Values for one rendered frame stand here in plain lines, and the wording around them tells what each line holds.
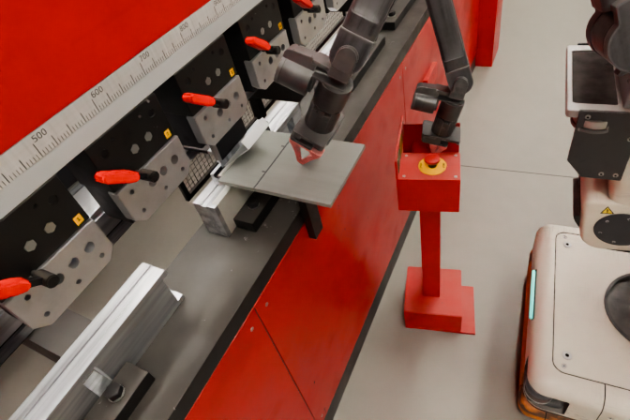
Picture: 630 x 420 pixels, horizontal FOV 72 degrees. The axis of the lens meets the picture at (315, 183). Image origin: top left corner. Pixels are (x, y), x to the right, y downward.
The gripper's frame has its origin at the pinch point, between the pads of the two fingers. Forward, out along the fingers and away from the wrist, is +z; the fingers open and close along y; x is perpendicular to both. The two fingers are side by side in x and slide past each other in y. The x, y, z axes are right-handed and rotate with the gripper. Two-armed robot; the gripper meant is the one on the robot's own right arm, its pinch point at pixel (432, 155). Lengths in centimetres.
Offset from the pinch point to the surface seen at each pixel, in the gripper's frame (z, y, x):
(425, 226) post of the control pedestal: 21.2, -4.1, 8.7
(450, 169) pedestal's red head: -6.3, -3.5, 11.3
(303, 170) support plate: -20, 30, 36
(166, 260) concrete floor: 106, 103, -4
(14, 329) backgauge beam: 1, 76, 74
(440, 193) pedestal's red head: -0.9, -2.5, 15.4
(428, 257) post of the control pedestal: 36.0, -9.2, 8.9
